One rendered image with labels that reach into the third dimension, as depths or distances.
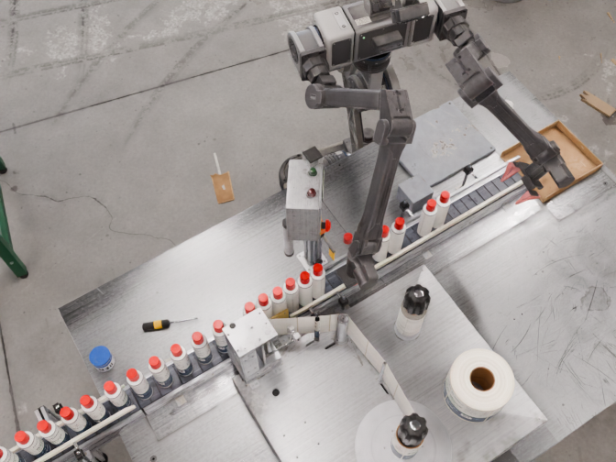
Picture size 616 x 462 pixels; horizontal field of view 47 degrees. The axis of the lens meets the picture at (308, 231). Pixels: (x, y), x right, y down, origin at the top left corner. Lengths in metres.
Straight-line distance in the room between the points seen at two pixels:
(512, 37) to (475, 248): 2.16
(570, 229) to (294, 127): 1.76
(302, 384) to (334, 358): 0.14
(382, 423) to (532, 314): 0.69
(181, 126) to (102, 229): 0.76
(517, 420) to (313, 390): 0.67
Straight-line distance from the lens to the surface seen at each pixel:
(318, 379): 2.39
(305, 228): 2.07
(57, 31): 4.74
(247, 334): 2.17
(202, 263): 2.64
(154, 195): 3.83
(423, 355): 2.45
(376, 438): 2.34
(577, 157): 3.05
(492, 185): 2.81
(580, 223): 2.89
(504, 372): 2.33
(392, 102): 1.94
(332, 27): 2.33
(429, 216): 2.51
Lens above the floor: 3.17
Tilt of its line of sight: 61 degrees down
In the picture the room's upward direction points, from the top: straight up
